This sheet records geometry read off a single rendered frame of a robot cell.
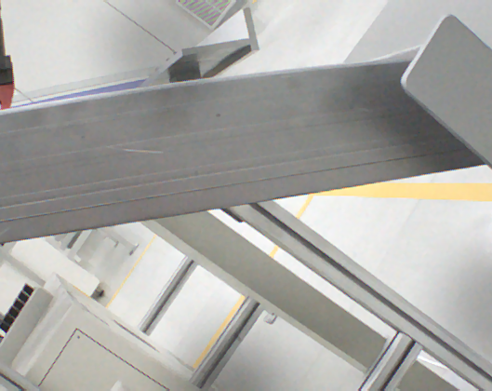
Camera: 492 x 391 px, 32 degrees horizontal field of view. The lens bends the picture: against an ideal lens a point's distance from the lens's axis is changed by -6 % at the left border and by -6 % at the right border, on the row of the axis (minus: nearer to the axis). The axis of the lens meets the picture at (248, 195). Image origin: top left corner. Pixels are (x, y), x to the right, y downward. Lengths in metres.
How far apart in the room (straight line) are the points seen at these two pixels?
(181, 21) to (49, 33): 1.31
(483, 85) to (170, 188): 0.16
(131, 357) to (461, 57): 1.55
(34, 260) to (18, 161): 5.02
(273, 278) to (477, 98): 0.98
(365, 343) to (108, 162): 1.07
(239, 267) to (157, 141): 0.95
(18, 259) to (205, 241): 4.12
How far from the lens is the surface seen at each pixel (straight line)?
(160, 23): 8.78
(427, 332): 1.29
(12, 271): 5.45
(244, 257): 1.38
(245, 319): 1.93
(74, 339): 1.91
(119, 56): 8.67
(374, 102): 0.46
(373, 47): 1.18
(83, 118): 0.42
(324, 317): 1.43
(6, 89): 0.89
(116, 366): 1.93
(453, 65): 0.43
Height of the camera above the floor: 0.88
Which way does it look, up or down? 13 degrees down
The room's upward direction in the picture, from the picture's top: 54 degrees counter-clockwise
